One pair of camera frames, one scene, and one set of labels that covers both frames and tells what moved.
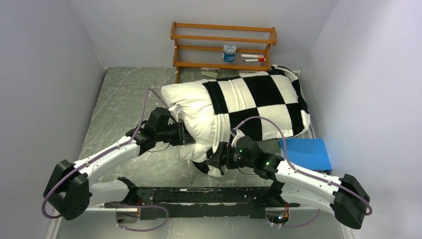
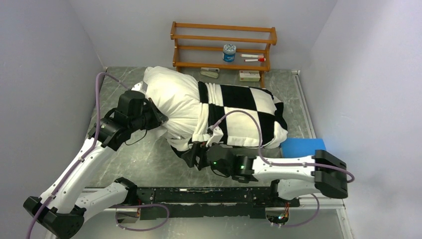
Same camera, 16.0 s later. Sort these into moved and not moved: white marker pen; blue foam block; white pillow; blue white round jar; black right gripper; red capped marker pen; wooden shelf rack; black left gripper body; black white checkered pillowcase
Moved: black right gripper; black left gripper body; white pillow; black white checkered pillowcase
Not moved: white marker pen; blue foam block; blue white round jar; red capped marker pen; wooden shelf rack
